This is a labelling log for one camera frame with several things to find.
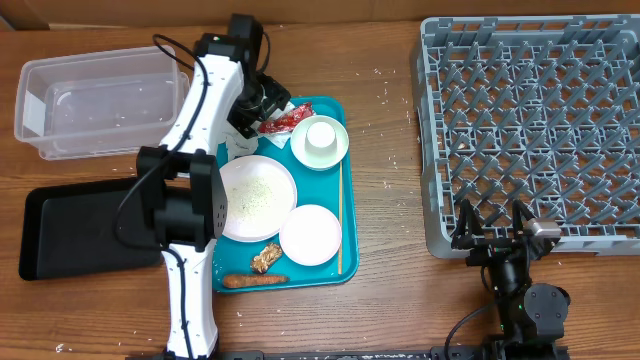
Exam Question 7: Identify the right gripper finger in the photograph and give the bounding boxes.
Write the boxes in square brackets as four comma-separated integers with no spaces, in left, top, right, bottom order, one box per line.
[512,200,534,238]
[452,199,484,243]

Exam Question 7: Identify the white napkin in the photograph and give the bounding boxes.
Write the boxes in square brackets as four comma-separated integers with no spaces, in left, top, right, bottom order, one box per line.
[265,101,295,149]
[222,123,259,161]

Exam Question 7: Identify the red snack wrapper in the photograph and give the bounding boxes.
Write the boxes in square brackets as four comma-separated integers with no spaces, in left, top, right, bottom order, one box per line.
[258,102,315,134]

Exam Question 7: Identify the white paper cup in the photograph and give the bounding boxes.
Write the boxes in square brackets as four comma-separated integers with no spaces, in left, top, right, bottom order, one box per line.
[305,121,337,155]

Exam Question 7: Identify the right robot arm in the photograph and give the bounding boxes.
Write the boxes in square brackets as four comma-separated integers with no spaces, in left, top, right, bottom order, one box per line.
[443,200,571,360]

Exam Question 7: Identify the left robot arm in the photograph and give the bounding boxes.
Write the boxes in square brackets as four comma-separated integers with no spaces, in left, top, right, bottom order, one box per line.
[131,14,291,359]

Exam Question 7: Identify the grey dishwasher rack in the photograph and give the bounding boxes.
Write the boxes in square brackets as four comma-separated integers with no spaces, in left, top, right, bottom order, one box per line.
[411,14,639,258]

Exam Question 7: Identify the clear plastic waste bin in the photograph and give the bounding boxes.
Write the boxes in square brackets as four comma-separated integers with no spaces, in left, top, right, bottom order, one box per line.
[14,46,189,160]

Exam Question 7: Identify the large pink plate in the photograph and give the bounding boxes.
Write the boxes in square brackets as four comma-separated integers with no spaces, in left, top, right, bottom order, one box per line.
[220,155,297,243]

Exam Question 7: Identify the pale green bowl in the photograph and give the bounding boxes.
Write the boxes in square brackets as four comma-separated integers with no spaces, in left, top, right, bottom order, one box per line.
[289,115,349,171]

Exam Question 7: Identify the wooden chopstick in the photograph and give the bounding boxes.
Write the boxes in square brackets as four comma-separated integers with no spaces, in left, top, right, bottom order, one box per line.
[337,161,344,275]

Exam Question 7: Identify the teal plastic serving tray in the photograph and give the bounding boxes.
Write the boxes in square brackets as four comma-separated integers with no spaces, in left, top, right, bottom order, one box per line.
[212,96,359,293]

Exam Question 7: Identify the gold foil wrapper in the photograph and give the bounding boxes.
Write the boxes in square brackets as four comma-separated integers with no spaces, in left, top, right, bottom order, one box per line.
[250,242,283,274]

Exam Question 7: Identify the orange carrot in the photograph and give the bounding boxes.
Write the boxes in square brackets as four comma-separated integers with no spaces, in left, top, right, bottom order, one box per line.
[223,274,289,289]

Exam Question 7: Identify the black rectangular tray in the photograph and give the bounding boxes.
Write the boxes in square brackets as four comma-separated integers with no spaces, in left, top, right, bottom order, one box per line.
[19,178,162,281]

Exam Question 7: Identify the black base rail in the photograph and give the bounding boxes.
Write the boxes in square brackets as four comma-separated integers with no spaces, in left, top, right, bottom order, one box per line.
[214,347,447,360]

